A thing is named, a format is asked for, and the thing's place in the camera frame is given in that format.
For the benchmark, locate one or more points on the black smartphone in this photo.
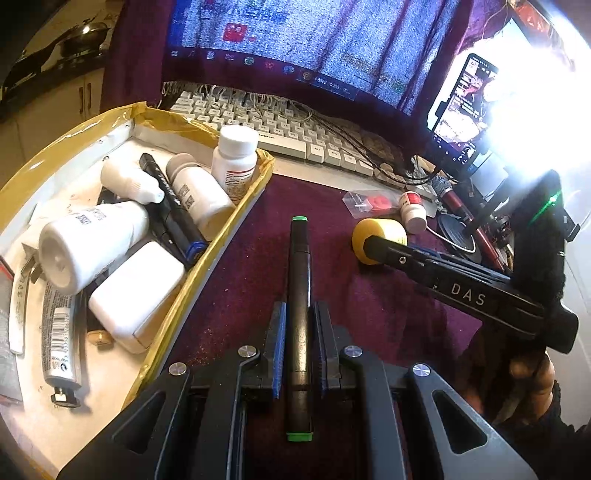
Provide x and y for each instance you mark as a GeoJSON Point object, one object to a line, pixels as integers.
{"type": "Point", "coordinates": [461, 110]}

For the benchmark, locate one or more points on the cloth-covered computer monitor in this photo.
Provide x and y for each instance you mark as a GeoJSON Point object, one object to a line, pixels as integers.
{"type": "Point", "coordinates": [300, 41]}

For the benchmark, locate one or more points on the maroon microphone silver grille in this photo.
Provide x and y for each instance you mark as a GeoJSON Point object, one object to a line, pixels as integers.
{"type": "Point", "coordinates": [457, 203]}

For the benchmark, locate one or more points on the white dropper bottle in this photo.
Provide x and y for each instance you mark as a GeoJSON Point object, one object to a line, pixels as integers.
{"type": "Point", "coordinates": [129, 180]}

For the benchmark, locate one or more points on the white charger plug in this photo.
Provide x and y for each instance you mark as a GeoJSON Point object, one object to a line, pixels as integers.
{"type": "Point", "coordinates": [138, 295]}

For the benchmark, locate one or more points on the small white bottle black print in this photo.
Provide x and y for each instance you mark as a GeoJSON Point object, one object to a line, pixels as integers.
{"type": "Point", "coordinates": [198, 194]}

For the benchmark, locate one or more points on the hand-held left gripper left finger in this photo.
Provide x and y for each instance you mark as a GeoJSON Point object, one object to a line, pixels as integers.
{"type": "Point", "coordinates": [277, 355]}

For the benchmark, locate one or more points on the red wrapped white bottle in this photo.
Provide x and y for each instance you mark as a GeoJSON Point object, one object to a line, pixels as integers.
{"type": "Point", "coordinates": [413, 210]}

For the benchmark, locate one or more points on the large white bottle black print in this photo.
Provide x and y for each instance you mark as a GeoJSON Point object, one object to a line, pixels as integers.
{"type": "Point", "coordinates": [87, 249]}

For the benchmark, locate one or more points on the beige kitchen base cabinet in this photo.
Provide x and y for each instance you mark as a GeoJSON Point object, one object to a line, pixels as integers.
{"type": "Point", "coordinates": [55, 97]}

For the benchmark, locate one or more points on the uncovered computer monitor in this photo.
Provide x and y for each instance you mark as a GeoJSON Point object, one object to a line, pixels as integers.
{"type": "Point", "coordinates": [545, 92]}

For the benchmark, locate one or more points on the black wok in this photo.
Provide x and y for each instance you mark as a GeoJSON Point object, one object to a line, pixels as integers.
{"type": "Point", "coordinates": [85, 41]}

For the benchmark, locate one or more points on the black marker blue cap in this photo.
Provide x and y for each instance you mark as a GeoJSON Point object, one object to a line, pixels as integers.
{"type": "Point", "coordinates": [173, 207]}

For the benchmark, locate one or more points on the clear packet with red pieces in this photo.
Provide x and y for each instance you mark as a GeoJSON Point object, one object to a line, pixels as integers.
{"type": "Point", "coordinates": [369, 201]}

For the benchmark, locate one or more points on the person's right hand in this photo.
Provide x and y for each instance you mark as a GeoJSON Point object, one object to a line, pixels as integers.
{"type": "Point", "coordinates": [531, 374]}

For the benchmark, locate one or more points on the silver tube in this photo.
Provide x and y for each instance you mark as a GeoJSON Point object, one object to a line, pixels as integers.
{"type": "Point", "coordinates": [60, 332]}

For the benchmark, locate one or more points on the white computer keyboard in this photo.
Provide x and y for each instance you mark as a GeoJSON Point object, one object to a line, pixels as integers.
{"type": "Point", "coordinates": [277, 134]}

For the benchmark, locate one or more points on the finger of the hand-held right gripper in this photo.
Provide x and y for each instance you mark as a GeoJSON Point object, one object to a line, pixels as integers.
{"type": "Point", "coordinates": [443, 261]}
{"type": "Point", "coordinates": [392, 256]}

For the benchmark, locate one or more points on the grey box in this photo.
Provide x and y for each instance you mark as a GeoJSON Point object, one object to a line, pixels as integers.
{"type": "Point", "coordinates": [9, 369]}

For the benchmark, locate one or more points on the person's right forearm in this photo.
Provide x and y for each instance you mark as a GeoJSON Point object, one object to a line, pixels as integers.
{"type": "Point", "coordinates": [554, 443]}

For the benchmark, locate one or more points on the yellow-taped white tray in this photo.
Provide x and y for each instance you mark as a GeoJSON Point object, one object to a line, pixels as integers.
{"type": "Point", "coordinates": [69, 134]}

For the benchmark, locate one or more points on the white bottle red print label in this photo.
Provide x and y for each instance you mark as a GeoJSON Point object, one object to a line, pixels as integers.
{"type": "Point", "coordinates": [235, 157]}

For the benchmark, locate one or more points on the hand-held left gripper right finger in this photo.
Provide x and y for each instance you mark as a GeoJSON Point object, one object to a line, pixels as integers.
{"type": "Point", "coordinates": [323, 355]}

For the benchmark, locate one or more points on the maroon tablecloth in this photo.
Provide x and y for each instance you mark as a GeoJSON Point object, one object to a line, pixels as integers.
{"type": "Point", "coordinates": [369, 300]}

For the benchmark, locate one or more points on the purple fringed cloth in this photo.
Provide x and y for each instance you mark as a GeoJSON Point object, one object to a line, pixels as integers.
{"type": "Point", "coordinates": [138, 60]}

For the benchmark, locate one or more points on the black marker green caps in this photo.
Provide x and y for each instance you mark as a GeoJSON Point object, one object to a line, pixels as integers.
{"type": "Point", "coordinates": [299, 286]}

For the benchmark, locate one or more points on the black gooseneck stand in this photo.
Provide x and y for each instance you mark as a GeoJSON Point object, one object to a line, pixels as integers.
{"type": "Point", "coordinates": [455, 233]}

